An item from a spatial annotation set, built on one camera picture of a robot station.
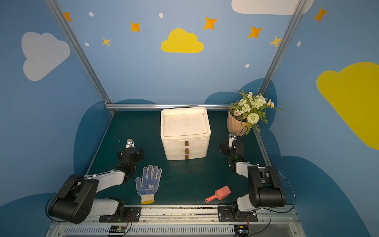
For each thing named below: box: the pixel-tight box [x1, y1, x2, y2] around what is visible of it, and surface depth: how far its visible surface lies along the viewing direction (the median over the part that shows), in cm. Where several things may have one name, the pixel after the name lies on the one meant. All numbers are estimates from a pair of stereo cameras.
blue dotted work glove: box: [135, 164, 163, 204], surface depth 86 cm
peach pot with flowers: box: [227, 90, 283, 136], surface depth 87 cm
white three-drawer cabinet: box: [160, 106, 212, 161], surface depth 84 cm
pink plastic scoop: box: [204, 185, 231, 203], surface depth 82 cm
